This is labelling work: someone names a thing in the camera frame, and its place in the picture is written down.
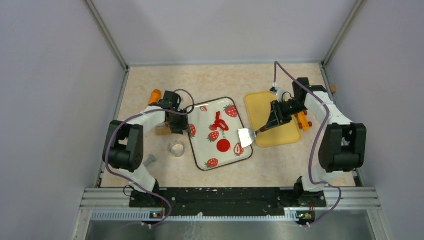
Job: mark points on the strawberry print white tray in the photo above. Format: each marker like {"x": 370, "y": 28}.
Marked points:
{"x": 204, "y": 141}

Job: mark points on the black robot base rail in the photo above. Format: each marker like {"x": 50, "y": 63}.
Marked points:
{"x": 228, "y": 202}

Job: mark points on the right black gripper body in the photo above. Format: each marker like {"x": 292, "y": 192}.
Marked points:
{"x": 294, "y": 108}

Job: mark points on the orange toy carrot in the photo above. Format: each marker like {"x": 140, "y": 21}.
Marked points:
{"x": 155, "y": 97}

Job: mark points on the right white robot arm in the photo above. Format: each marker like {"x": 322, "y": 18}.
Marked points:
{"x": 343, "y": 144}

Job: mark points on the wooden double-ended rolling pin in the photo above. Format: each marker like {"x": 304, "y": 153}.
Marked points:
{"x": 163, "y": 129}

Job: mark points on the red dough scrap strip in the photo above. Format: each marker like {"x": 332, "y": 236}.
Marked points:
{"x": 219, "y": 124}

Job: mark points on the orange toy car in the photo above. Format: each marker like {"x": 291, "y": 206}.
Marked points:
{"x": 302, "y": 121}

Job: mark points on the red dough disc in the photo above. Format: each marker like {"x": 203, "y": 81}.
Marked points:
{"x": 223, "y": 145}

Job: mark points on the metal ring cutter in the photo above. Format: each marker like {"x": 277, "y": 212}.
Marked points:
{"x": 176, "y": 148}

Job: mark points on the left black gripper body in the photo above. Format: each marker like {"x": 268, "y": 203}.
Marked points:
{"x": 179, "y": 122}

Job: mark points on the grey plastic bolt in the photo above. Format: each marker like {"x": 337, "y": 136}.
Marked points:
{"x": 150, "y": 159}

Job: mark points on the small wooden peg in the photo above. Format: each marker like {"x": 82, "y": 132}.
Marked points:
{"x": 332, "y": 88}

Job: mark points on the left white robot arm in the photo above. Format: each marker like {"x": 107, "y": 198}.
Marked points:
{"x": 124, "y": 144}

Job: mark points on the metal spatula wooden handle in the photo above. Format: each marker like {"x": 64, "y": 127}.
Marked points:
{"x": 247, "y": 136}

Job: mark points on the yellow plastic tray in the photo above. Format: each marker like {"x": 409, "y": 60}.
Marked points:
{"x": 258, "y": 107}

